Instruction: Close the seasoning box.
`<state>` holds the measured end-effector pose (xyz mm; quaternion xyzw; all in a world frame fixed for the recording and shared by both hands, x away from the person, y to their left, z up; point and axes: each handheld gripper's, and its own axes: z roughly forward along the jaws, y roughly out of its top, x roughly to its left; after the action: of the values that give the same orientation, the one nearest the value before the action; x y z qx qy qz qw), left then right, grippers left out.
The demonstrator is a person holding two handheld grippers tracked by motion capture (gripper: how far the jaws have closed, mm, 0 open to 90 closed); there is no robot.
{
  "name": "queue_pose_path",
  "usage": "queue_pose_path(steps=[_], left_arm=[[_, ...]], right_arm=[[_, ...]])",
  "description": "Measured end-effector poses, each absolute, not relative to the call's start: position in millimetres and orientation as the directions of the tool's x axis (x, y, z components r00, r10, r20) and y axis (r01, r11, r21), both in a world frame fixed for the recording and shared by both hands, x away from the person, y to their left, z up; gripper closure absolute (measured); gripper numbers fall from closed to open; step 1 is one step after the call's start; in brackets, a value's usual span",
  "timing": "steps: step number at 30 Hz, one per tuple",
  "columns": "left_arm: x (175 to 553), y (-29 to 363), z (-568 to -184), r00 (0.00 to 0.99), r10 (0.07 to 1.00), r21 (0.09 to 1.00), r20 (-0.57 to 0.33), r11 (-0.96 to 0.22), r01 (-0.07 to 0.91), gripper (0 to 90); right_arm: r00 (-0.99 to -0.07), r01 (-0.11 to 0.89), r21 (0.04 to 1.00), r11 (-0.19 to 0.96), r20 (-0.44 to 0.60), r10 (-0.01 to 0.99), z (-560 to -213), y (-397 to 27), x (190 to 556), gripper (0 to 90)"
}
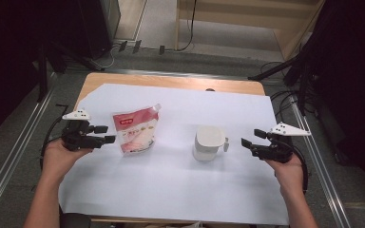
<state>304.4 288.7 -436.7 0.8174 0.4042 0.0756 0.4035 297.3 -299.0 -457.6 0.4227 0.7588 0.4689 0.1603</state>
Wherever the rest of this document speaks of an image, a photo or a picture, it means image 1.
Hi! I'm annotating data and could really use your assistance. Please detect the light wooden shelf unit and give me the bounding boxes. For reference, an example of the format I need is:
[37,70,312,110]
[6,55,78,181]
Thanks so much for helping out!
[175,0,326,61]

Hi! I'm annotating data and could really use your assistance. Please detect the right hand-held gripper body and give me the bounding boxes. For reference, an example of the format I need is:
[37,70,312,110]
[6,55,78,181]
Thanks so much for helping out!
[251,122,312,164]

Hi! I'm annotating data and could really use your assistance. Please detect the dark rounded object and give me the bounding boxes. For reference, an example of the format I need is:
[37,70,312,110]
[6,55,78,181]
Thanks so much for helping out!
[58,212,93,228]

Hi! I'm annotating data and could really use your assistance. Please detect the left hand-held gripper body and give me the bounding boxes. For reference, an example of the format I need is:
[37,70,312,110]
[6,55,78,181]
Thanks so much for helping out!
[60,109,98,152]

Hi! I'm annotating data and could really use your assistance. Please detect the left hand-held gripper cable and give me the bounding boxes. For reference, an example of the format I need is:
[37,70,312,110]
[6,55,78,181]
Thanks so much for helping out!
[38,115,65,170]

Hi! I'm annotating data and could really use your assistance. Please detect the red and white pouch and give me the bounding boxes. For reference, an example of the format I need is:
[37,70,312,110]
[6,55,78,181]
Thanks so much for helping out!
[111,103,163,157]

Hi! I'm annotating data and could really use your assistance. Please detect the wooden table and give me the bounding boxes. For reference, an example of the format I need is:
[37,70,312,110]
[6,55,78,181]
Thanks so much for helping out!
[58,71,266,224]

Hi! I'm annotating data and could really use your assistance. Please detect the right hand-held gripper cable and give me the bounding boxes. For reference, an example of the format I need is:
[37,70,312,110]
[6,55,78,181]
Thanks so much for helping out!
[289,143,310,195]

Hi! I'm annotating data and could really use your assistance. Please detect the person's right hand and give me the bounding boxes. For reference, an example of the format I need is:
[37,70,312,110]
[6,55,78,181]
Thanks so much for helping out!
[264,153,306,200]

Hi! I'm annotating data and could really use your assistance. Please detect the black hanging cable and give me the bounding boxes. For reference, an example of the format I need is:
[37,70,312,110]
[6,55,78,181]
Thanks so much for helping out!
[174,0,198,52]

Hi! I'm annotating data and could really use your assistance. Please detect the black curtain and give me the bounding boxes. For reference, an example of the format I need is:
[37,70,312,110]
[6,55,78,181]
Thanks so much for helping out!
[0,0,86,146]
[310,0,365,200]

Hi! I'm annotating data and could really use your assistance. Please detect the metal floor rail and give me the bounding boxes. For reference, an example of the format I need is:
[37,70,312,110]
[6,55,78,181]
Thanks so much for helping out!
[288,93,353,228]
[0,72,58,219]

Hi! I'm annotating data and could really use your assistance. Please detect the person's left hand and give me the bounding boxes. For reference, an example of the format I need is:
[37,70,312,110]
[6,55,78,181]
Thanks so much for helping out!
[41,139,93,185]

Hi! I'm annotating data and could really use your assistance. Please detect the black metal stand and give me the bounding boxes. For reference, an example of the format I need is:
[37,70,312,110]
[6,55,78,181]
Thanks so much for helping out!
[247,50,318,116]

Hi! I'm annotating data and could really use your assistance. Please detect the white floor cable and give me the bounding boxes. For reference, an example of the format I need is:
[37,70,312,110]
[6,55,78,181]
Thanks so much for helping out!
[91,47,122,71]

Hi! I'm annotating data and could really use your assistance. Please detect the clear jug with white lid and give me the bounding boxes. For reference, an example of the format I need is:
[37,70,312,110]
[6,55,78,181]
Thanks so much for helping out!
[192,125,230,162]

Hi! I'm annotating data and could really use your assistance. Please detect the black cabinet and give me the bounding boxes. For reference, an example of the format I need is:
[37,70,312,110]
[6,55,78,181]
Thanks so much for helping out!
[77,0,122,60]

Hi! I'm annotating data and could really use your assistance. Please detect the black floor cable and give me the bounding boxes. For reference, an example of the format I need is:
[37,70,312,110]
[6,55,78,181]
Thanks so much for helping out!
[270,89,299,134]

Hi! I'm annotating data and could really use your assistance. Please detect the white paper sheet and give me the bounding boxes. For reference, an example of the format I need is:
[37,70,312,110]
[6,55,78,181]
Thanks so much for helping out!
[57,83,291,226]

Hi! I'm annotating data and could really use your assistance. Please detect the hand-held gripper cable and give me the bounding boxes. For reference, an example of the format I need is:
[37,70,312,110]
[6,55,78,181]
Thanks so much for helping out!
[38,115,65,170]
[289,143,310,195]

